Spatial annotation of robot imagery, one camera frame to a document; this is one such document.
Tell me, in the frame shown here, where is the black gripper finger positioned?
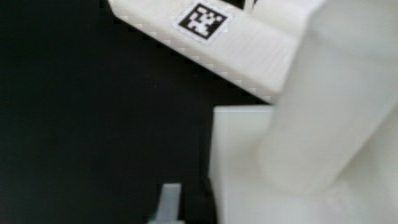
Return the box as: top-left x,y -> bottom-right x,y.
147,183 -> 181,224

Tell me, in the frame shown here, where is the white chair seat part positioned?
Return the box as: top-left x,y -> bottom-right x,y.
209,0 -> 398,224

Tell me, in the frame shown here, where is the white chair backrest frame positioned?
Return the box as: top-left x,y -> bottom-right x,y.
108,0 -> 325,102

